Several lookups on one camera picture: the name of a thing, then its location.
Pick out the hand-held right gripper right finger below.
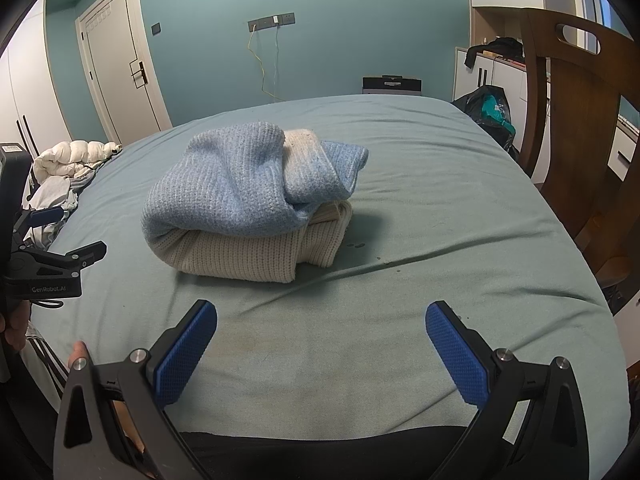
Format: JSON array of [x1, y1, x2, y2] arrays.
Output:
[[425, 300, 591, 480]]

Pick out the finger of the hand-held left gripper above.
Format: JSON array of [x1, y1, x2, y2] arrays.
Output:
[[15, 205, 66, 233], [30, 240, 108, 275]]

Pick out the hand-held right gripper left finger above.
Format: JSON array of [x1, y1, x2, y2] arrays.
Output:
[[52, 300, 218, 480]]

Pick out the white and blue knit sweater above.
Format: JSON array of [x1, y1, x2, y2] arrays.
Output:
[[141, 121, 370, 285]]

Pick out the person's left hand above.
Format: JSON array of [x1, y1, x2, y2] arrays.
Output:
[[0, 305, 31, 353]]

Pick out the pale grey cloth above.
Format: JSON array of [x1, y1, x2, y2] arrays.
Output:
[[25, 170, 96, 248]]

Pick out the white black striped pants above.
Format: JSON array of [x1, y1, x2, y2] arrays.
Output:
[[20, 322, 71, 411]]

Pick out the person's bare foot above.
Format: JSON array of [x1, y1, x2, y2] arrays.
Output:
[[67, 341, 91, 371]]

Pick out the bed with teal sheet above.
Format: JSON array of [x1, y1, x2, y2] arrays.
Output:
[[20, 94, 631, 480]]

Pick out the white wardrobe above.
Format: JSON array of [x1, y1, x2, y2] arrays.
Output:
[[0, 10, 68, 161]]

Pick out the person's black clothing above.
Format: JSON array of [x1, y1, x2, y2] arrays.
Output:
[[177, 422, 476, 480]]

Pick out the white panel door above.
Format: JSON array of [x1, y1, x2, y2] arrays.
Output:
[[75, 0, 173, 146]]

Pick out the teal packet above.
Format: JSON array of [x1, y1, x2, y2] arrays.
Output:
[[480, 95, 516, 138]]

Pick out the black bag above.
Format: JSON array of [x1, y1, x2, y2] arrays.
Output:
[[450, 85, 518, 161]]

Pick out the white desk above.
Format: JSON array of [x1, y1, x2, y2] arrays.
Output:
[[607, 115, 640, 181]]

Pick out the black flat device box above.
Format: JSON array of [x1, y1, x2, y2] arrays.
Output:
[[362, 75, 422, 97]]

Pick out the white drawer cabinet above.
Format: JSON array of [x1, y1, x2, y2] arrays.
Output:
[[452, 46, 528, 111]]

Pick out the brown wooden chair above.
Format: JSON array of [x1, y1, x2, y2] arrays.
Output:
[[517, 7, 640, 291]]

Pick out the black garment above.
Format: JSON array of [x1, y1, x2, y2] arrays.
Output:
[[464, 36, 526, 67]]

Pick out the window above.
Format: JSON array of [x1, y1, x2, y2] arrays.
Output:
[[580, 0, 613, 53]]

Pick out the yellow cable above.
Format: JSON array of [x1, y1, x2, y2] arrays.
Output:
[[246, 29, 286, 103]]

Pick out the grey cable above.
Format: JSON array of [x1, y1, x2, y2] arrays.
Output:
[[272, 24, 282, 102]]

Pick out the grey wall socket strip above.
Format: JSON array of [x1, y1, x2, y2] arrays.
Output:
[[247, 11, 296, 31]]

